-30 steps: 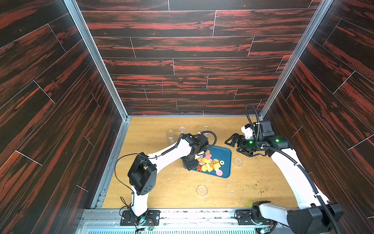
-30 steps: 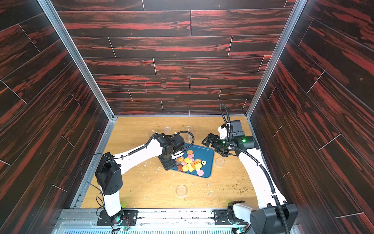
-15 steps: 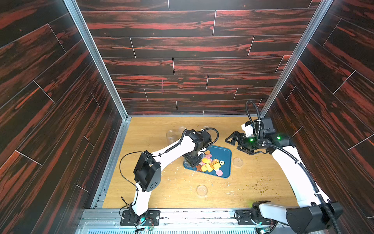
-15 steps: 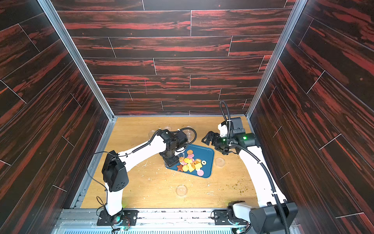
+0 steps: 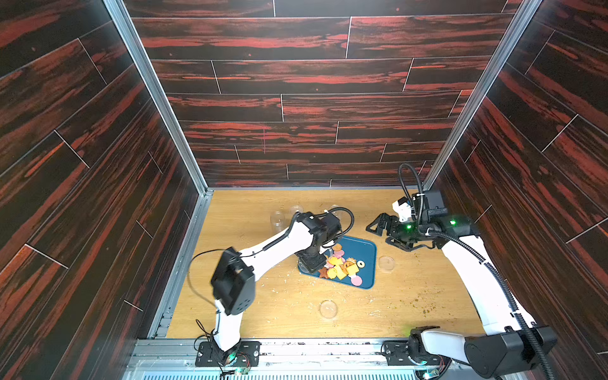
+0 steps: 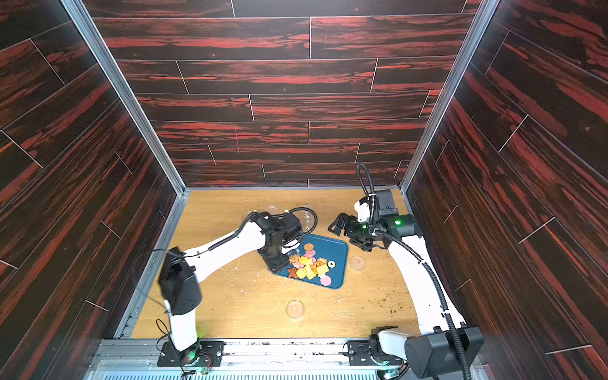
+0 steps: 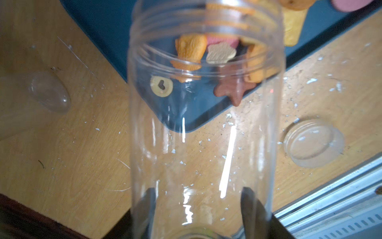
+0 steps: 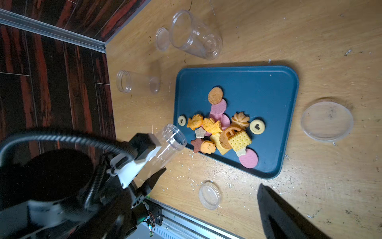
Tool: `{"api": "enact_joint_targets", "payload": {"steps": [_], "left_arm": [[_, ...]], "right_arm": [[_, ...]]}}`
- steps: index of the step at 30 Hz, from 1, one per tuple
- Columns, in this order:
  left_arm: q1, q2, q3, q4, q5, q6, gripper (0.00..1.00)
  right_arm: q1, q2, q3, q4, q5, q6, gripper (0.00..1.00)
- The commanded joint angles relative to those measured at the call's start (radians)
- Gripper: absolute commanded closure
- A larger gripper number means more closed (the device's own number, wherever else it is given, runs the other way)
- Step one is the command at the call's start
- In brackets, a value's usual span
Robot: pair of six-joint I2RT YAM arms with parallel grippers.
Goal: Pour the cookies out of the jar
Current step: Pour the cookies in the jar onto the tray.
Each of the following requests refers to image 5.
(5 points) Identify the yellow square cookie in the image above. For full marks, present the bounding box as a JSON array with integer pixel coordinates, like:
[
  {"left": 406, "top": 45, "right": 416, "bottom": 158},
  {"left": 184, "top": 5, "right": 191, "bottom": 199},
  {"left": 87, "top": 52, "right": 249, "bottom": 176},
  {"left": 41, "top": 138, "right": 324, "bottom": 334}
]
[
  {"left": 332, "top": 266, "right": 348, "bottom": 280},
  {"left": 344, "top": 264, "right": 359, "bottom": 277}
]

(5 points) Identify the teal plastic tray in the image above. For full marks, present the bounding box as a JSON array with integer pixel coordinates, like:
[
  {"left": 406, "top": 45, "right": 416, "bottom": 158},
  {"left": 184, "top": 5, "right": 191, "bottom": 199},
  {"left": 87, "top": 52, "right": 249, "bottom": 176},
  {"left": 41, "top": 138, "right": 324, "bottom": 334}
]
[{"left": 299, "top": 237, "right": 377, "bottom": 290}]

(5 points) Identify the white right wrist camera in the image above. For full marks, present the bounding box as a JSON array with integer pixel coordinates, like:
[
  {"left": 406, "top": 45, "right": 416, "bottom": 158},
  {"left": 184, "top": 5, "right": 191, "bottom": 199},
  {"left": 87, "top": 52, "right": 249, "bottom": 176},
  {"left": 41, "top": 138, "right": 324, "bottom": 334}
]
[{"left": 392, "top": 196, "right": 416, "bottom": 223}]

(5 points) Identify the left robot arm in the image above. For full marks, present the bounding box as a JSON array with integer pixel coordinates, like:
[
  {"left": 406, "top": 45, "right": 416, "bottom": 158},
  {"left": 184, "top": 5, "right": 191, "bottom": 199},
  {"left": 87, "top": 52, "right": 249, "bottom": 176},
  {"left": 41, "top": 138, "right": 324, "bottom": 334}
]
[{"left": 206, "top": 207, "right": 355, "bottom": 365}]

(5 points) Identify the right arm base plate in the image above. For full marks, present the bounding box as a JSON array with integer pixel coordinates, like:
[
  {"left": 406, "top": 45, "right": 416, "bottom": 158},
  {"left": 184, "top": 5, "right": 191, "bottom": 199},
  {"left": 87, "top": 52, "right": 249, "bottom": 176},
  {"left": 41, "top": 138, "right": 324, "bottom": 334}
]
[{"left": 380, "top": 340, "right": 452, "bottom": 368}]

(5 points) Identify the clear jar with cookies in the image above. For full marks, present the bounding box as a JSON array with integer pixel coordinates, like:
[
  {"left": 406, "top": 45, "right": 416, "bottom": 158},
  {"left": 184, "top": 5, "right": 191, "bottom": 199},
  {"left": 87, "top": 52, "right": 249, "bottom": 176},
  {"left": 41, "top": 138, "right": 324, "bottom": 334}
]
[{"left": 330, "top": 204, "right": 346, "bottom": 223}]

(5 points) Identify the yellow fish shaped cookie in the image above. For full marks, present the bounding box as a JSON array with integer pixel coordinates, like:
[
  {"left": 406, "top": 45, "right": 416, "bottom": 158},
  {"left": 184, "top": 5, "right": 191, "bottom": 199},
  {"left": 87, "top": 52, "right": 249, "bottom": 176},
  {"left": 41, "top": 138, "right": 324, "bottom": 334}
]
[{"left": 327, "top": 257, "right": 345, "bottom": 266}]

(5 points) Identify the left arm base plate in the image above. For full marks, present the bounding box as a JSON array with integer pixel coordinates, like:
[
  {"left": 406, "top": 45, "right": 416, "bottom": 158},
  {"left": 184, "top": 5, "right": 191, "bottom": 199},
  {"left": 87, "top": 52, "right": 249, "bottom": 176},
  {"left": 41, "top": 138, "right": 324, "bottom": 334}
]
[{"left": 195, "top": 340, "right": 261, "bottom": 367}]

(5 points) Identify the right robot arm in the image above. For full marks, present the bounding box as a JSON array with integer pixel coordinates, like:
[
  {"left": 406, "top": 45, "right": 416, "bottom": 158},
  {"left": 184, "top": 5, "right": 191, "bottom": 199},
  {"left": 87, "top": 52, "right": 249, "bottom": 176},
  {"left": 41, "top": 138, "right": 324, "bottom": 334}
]
[{"left": 366, "top": 175, "right": 557, "bottom": 379}]

